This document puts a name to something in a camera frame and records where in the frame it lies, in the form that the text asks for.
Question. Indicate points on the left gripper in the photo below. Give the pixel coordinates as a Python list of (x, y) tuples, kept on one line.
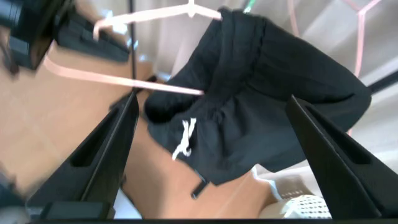
[(34, 25)]

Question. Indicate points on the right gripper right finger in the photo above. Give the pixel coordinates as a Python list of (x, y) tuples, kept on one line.
[(339, 168)]

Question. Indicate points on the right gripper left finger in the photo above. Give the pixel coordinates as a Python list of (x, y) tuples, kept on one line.
[(93, 168)]

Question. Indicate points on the black clothes rack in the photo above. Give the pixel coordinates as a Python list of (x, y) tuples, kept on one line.
[(133, 46)]

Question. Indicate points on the white laundry basket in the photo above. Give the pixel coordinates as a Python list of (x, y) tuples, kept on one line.
[(308, 208)]

